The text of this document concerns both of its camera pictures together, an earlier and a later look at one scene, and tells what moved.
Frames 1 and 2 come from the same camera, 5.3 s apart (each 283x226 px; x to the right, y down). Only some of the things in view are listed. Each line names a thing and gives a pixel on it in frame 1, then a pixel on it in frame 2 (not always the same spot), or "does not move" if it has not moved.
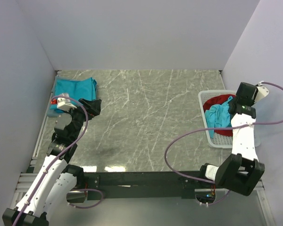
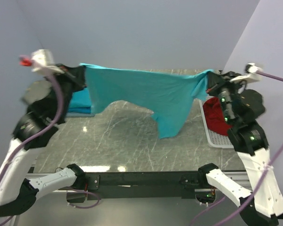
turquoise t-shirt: x=218 y=116 → x=167 y=94
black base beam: x=100 y=184 does not move
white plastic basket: x=218 y=141 does not move
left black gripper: x=94 y=107 → x=76 y=75
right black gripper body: x=232 y=100 → x=226 y=84
